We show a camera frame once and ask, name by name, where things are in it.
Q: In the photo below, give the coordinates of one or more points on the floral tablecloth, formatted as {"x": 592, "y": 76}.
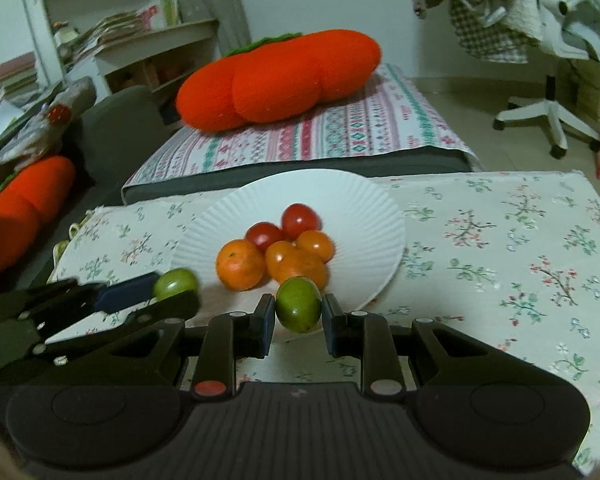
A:
{"x": 505, "y": 260}

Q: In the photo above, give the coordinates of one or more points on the pile of papers and bags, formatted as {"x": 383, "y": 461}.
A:
{"x": 35, "y": 120}

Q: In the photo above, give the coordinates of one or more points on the white ribbed plate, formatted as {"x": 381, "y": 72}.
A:
{"x": 330, "y": 200}

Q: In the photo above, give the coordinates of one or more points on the persimmon plush cushion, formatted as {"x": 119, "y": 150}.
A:
{"x": 280, "y": 80}

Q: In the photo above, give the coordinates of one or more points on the green lime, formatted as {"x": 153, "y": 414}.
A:
{"x": 176, "y": 284}
{"x": 298, "y": 305}

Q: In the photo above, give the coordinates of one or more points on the small mandarin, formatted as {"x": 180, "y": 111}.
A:
{"x": 307, "y": 269}

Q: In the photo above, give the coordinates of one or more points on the orange carrot plush cushion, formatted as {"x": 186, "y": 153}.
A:
{"x": 25, "y": 205}

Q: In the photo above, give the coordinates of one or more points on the stack of books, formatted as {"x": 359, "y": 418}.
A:
{"x": 12, "y": 77}

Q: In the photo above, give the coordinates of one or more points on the pile of clothes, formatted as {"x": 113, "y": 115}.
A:
{"x": 500, "y": 5}

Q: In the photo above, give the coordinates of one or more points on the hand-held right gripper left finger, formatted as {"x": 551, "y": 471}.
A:
{"x": 266, "y": 325}

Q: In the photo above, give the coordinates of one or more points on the large mandarin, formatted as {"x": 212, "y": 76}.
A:
{"x": 239, "y": 264}

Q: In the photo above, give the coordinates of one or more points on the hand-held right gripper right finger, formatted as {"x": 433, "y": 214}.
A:
{"x": 332, "y": 327}

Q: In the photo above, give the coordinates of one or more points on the white office chair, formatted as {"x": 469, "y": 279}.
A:
{"x": 555, "y": 100}

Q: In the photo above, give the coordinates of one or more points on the striped patterned cushion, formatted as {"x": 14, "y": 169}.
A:
{"x": 330, "y": 130}

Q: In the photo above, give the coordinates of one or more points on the dark grey sofa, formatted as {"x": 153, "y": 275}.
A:
{"x": 120, "y": 120}

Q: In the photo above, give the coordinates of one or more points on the white bookshelf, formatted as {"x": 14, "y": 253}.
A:
{"x": 130, "y": 35}

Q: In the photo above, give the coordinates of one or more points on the orange tomato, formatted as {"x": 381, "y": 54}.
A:
{"x": 316, "y": 244}
{"x": 278, "y": 254}

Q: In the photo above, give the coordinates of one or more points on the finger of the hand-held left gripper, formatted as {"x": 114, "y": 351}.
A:
{"x": 170, "y": 311}
{"x": 130, "y": 291}

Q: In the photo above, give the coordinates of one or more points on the strawberry plush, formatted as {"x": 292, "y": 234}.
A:
{"x": 60, "y": 113}

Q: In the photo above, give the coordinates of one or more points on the red tomato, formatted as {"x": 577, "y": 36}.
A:
{"x": 301, "y": 220}
{"x": 263, "y": 235}

